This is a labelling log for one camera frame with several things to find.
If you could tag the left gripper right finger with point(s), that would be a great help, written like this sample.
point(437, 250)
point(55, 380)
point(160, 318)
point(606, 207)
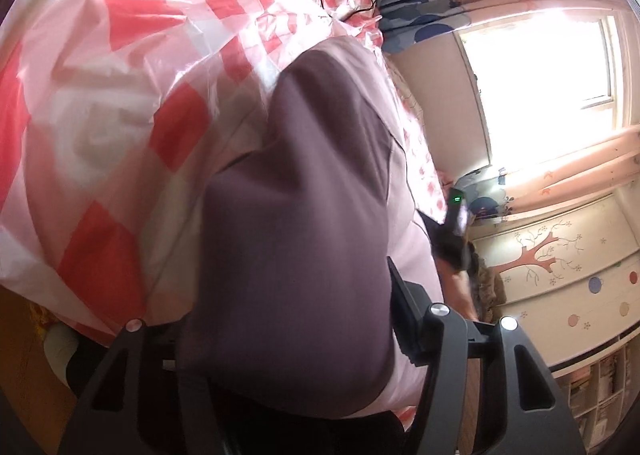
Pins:
point(520, 408)

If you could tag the bookshelf with books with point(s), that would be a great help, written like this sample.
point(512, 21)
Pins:
point(600, 387)

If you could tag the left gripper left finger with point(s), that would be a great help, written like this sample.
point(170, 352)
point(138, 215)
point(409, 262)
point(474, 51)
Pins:
point(134, 402)

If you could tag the tree decorated cabinet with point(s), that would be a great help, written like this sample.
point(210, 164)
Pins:
point(571, 281)

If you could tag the pink curtain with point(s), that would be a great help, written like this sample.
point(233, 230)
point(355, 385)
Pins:
point(595, 169)

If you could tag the window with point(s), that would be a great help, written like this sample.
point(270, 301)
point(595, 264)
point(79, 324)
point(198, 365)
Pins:
point(549, 83)

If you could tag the lilac and purple jacket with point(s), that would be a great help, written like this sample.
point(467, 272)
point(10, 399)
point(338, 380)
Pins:
point(298, 240)

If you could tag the red checkered plastic sheet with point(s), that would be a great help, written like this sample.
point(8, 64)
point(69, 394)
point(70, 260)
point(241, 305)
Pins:
point(114, 114)

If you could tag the blue patterned curtain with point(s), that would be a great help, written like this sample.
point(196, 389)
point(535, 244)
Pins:
point(406, 22)

